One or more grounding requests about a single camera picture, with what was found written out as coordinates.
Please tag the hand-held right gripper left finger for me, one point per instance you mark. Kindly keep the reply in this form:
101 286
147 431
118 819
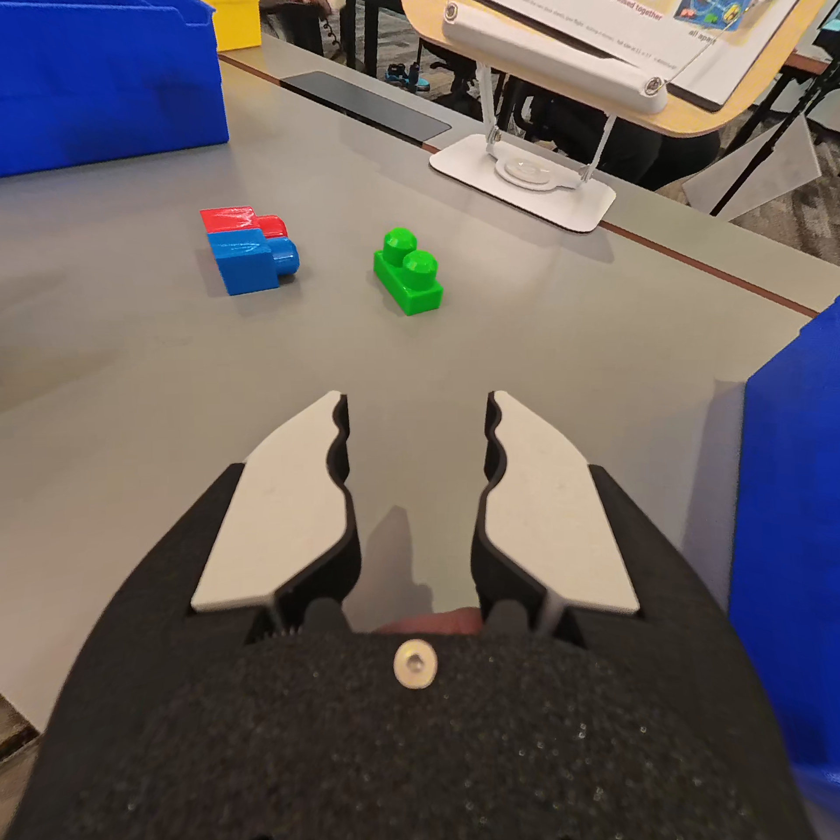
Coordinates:
276 525

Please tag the red toy building block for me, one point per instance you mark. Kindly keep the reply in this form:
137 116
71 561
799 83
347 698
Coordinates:
230 219

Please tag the printed instruction sheet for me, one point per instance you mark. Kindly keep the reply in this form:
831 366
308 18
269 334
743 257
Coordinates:
656 46

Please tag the green two-stud toy block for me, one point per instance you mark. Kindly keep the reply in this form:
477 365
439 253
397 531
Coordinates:
410 278

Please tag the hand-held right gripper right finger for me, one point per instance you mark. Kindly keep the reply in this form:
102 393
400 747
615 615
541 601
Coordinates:
558 525

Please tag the white angled panel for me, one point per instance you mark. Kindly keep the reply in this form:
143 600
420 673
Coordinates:
775 164

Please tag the wooden display board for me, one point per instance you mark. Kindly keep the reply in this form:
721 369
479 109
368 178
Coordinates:
735 116

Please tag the blue plastic bin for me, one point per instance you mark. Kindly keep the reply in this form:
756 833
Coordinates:
105 92
794 565

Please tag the yellow plastic bin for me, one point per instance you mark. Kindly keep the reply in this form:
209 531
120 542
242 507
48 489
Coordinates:
236 20

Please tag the blue toy building block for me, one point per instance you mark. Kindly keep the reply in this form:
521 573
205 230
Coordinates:
243 265

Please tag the black flat panel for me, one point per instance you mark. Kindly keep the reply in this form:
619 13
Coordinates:
368 108

